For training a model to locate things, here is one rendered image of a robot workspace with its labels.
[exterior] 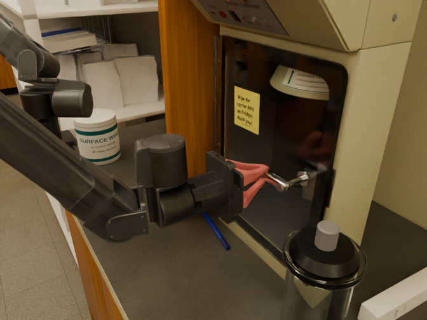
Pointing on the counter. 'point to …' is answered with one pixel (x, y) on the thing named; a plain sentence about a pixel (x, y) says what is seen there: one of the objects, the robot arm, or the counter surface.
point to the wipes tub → (98, 136)
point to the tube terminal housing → (355, 110)
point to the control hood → (316, 21)
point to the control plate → (254, 9)
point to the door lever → (282, 185)
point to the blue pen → (216, 231)
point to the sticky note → (246, 109)
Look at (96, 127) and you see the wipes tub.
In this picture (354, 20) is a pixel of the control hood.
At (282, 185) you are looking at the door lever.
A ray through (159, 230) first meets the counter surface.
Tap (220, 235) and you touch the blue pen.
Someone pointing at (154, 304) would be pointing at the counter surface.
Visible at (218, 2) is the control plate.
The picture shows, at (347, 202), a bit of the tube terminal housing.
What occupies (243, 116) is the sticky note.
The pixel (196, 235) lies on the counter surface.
